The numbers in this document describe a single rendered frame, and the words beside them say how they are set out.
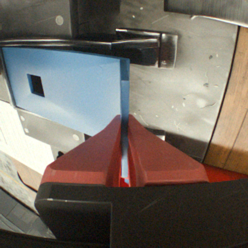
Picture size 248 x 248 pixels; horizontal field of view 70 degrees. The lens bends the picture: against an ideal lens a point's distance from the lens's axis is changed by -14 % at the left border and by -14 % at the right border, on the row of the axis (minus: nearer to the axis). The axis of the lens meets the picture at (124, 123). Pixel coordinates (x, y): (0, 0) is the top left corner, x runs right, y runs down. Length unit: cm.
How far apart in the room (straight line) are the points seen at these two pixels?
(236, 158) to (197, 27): 17
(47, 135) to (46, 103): 6
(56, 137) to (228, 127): 19
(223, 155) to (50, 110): 21
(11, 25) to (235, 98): 23
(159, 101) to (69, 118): 11
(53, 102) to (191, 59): 14
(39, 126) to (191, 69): 18
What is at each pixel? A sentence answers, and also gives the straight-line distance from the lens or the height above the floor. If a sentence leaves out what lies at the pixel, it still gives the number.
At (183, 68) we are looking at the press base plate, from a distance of 22.
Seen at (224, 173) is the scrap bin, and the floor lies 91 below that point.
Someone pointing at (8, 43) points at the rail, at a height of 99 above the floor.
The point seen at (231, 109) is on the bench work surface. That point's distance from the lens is 23.
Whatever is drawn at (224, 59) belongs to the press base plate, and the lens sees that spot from 21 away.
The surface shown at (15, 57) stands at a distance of 20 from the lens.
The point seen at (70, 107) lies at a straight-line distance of 17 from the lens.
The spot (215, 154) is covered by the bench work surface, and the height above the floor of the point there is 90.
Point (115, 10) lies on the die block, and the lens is 21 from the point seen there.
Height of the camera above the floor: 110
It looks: 47 degrees down
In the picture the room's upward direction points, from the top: 144 degrees counter-clockwise
